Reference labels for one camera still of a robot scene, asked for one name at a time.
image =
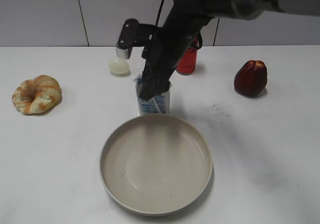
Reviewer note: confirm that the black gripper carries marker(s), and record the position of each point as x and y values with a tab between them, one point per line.
167	48

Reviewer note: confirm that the blue white milk carton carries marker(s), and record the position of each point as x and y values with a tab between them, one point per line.
159	104

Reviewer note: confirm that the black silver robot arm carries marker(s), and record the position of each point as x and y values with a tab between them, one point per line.
248	9

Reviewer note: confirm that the beige round plate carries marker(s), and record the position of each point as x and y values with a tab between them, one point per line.
155	165

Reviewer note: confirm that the red soda can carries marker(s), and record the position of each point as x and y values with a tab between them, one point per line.
187	64

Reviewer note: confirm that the pale white egg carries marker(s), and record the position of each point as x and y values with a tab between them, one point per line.
118	66

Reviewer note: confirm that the dark red wax apple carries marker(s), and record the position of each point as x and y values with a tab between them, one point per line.
251	79

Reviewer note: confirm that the orange striped croissant bread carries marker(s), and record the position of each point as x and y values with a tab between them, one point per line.
36	96

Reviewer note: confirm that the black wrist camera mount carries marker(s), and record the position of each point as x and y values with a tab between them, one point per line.
133	34

